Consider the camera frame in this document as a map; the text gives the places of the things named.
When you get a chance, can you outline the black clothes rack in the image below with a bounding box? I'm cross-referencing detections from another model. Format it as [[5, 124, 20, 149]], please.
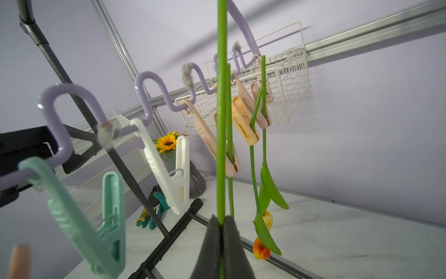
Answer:
[[17, 1, 311, 279]]

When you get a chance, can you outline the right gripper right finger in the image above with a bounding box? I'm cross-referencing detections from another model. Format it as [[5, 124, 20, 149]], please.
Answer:
[[223, 216, 255, 279]]

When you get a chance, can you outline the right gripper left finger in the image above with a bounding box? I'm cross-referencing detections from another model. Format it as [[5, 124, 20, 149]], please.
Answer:
[[190, 216, 221, 279]]

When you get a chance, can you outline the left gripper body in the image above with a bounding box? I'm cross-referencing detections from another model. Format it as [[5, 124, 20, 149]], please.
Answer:
[[0, 123, 105, 208]]

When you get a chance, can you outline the yellow tulip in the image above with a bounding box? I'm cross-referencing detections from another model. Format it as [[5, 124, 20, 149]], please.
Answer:
[[260, 55, 289, 231]]

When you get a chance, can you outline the white tulip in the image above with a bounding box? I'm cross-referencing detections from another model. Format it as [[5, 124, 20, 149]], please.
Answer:
[[217, 0, 228, 279]]

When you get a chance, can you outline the white mesh two-tier shelf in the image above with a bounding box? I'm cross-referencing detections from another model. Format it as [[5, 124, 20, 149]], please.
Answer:
[[54, 109, 151, 223]]

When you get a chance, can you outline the sunflower bouquet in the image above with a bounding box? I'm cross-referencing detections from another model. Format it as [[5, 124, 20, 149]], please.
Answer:
[[153, 131, 189, 153]]

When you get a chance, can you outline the purple clip hanger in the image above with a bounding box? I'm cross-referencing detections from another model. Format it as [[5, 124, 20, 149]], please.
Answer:
[[1, 1, 258, 279]]

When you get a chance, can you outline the green gardening glove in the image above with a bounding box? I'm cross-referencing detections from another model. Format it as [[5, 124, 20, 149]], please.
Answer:
[[135, 191, 170, 230]]

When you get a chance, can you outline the purple ribbed vase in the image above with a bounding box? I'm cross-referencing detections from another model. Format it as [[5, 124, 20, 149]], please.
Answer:
[[160, 149, 207, 199]]

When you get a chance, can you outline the white wire wall basket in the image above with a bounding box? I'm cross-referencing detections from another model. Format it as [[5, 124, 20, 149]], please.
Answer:
[[174, 21, 311, 130]]

